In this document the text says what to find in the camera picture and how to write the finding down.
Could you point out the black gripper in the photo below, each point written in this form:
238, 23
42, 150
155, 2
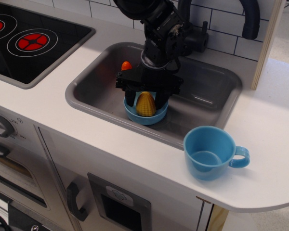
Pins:
141, 78

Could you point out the yellow toy corn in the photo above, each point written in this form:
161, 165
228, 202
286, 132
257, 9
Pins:
145, 105

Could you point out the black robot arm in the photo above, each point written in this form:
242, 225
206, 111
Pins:
164, 43

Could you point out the blue plastic bowl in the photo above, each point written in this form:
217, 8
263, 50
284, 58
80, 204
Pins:
149, 120

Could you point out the grey toy sink basin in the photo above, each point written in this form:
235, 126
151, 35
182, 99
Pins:
207, 95

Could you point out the orange toy carrot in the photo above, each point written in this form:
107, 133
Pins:
126, 66

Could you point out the dark grey toy faucet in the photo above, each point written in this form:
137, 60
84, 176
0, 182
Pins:
233, 26

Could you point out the blue plastic cup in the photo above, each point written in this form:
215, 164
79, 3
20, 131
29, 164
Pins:
209, 151

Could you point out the grey dispenser panel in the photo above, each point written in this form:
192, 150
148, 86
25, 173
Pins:
119, 206

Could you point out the black toy stovetop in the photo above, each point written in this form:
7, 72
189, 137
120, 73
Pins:
32, 44

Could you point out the grey oven knob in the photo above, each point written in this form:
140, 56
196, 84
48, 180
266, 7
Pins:
7, 127

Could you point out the dark grey cabinet handle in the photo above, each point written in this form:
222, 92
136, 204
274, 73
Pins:
72, 192

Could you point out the wooden side post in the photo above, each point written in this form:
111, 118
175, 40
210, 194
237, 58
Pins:
274, 20

